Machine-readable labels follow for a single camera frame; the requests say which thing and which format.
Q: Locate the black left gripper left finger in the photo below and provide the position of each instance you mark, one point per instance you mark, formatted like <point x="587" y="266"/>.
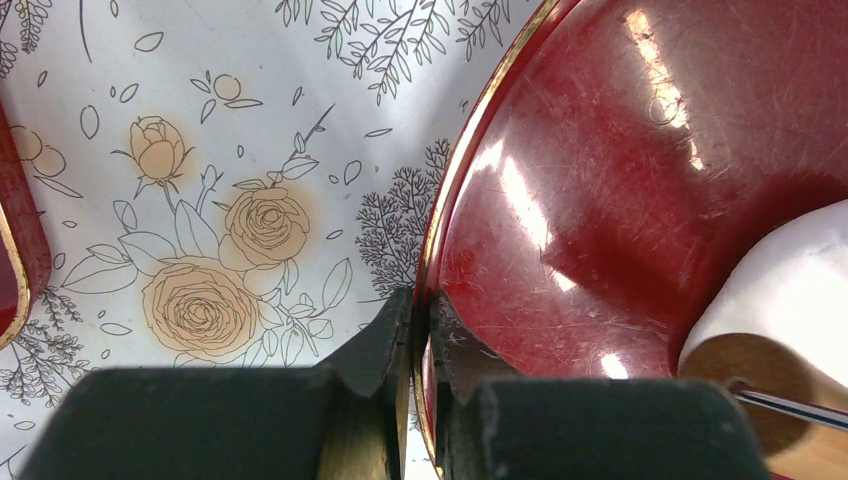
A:
<point x="343" y="418"/>

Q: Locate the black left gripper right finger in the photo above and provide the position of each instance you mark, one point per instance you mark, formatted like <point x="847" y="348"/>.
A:
<point x="489" y="421"/>

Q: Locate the round red tray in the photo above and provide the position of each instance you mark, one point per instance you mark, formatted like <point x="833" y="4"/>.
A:
<point x="621" y="161"/>

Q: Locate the wooden double-ended rolling pin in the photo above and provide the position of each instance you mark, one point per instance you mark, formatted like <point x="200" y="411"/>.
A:
<point x="798" y="413"/>

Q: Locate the white dough ball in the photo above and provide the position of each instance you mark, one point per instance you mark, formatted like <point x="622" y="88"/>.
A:
<point x="791" y="287"/>

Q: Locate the floral table mat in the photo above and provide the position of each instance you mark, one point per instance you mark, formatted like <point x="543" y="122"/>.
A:
<point x="226" y="183"/>

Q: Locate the rectangular red tray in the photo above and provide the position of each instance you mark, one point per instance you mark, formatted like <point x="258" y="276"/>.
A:
<point x="25" y="254"/>

